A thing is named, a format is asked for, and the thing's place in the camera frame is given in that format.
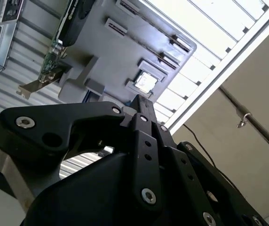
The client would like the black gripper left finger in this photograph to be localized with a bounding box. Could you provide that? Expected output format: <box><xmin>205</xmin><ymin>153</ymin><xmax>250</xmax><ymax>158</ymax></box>
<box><xmin>0</xmin><ymin>94</ymin><xmax>164</xmax><ymax>212</ymax></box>

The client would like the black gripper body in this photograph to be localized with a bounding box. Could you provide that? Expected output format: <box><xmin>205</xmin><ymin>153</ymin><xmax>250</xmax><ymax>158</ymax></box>
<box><xmin>23</xmin><ymin>152</ymin><xmax>196</xmax><ymax>226</ymax></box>

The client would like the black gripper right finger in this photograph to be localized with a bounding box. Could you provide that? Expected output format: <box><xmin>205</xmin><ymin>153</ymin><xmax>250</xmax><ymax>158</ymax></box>
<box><xmin>146</xmin><ymin>98</ymin><xmax>269</xmax><ymax>226</ymax></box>

